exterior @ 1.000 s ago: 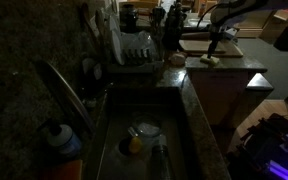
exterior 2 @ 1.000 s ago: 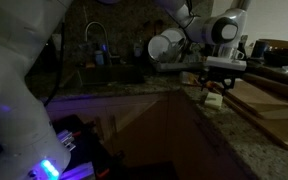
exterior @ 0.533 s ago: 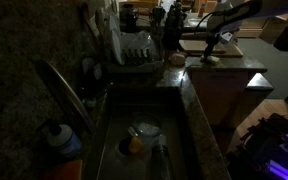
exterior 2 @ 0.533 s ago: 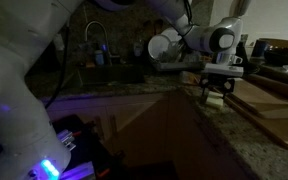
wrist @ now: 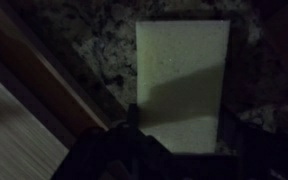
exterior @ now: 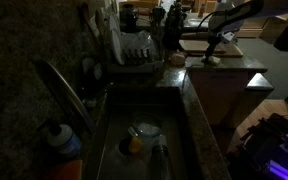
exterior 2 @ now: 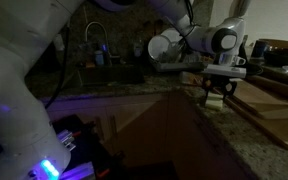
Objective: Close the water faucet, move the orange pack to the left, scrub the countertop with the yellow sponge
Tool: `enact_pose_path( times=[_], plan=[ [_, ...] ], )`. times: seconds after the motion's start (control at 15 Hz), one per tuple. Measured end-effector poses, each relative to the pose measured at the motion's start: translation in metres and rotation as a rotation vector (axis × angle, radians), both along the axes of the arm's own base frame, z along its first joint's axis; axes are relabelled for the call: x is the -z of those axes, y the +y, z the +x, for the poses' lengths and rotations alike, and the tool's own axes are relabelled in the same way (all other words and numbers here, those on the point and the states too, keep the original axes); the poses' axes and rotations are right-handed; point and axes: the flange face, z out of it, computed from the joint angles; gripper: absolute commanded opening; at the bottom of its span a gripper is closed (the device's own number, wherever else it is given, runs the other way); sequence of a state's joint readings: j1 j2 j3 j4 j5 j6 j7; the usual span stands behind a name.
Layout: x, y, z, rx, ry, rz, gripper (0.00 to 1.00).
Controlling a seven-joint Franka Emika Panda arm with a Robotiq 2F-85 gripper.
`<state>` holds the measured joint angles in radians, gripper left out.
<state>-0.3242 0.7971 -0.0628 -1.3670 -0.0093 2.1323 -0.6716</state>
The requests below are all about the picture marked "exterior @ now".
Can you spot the curved metal water faucet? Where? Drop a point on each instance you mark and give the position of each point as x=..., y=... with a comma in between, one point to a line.
x=67, y=96

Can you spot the dark wooden spoon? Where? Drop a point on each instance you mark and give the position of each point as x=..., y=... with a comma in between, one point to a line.
x=85, y=20

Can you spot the black knife block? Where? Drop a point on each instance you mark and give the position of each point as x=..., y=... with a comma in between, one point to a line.
x=174, y=26

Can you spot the orange dish sponge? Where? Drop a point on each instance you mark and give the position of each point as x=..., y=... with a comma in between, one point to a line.
x=64, y=170

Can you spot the plain-sided base cabinet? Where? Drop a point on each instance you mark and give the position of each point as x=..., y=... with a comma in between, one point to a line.
x=217, y=96

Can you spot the clear plastic container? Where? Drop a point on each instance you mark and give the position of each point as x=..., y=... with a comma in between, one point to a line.
x=139, y=41

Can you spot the pale yellow sponge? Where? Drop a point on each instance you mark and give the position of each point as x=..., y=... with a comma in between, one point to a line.
x=216, y=61

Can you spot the light wooden cutting board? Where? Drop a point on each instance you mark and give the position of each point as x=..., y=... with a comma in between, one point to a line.
x=194, y=46

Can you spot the small yellow object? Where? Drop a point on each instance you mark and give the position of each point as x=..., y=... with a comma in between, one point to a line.
x=135, y=145

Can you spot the white dinner plate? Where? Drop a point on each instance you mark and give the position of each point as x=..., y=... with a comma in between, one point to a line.
x=117, y=46
x=114, y=23

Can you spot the wooden drawer cabinet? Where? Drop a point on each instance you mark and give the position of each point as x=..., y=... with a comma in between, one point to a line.
x=250, y=33

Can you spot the grey dish rack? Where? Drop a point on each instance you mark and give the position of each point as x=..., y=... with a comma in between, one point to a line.
x=134, y=66

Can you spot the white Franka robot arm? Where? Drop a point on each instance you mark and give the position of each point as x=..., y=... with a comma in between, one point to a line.
x=250, y=10

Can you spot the dark glass jar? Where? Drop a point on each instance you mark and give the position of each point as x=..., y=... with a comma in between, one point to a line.
x=128, y=18

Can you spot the clear glass bowl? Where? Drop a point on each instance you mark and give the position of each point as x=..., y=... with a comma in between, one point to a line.
x=147, y=126

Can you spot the large brown cutting board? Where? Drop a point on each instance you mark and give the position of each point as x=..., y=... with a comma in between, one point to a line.
x=234, y=51

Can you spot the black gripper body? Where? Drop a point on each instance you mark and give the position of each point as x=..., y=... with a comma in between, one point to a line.
x=214, y=40

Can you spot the steel sink basin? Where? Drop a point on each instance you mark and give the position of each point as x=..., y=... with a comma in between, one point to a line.
x=170, y=110

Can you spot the blue white soap bottle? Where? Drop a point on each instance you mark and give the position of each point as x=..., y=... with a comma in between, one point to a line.
x=64, y=140

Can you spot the black robot stand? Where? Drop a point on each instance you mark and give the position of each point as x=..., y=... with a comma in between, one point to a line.
x=267, y=150

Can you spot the cutlery caddy with utensils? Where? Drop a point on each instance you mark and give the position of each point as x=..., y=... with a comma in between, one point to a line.
x=158, y=20

